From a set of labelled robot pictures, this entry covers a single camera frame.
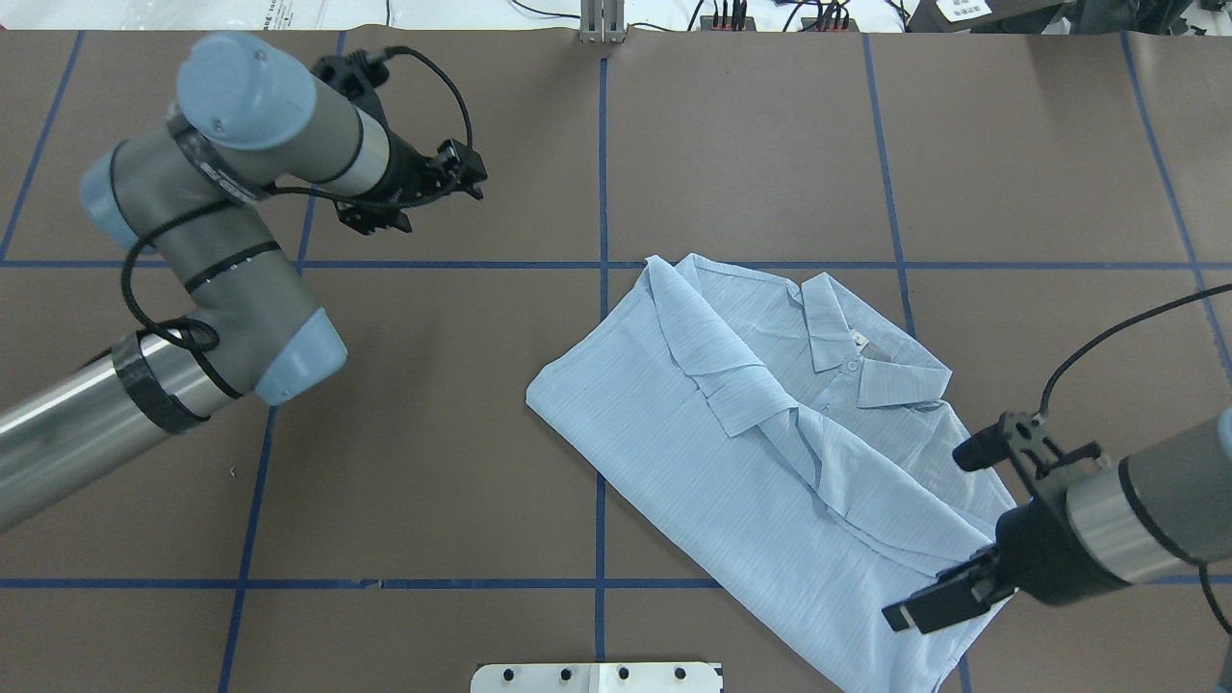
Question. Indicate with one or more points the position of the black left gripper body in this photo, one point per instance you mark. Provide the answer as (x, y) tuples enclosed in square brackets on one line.
[(408, 177)]

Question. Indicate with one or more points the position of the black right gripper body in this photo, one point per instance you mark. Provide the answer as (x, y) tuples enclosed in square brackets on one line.
[(1041, 554)]

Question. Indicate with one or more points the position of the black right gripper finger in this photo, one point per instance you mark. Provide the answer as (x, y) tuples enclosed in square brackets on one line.
[(945, 604)]

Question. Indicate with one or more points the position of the light blue button-up shirt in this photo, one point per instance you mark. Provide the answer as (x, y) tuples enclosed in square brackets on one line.
[(796, 445)]

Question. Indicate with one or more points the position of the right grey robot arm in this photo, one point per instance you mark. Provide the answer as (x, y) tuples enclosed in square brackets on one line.
[(1084, 533)]

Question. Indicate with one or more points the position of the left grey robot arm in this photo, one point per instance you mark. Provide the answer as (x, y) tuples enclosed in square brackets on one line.
[(222, 312)]

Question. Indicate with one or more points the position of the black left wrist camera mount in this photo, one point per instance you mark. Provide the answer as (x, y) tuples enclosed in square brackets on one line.
[(357, 76)]

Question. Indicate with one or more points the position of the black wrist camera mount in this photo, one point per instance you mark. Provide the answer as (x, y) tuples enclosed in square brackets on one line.
[(357, 76), (1045, 468)]

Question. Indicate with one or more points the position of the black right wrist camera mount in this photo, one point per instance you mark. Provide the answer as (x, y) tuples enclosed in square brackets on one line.
[(1045, 468)]

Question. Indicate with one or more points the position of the grey aluminium frame post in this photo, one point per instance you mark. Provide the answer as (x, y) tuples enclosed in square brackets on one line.
[(602, 21)]

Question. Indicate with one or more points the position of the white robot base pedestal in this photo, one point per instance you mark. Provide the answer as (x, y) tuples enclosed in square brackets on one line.
[(646, 676)]

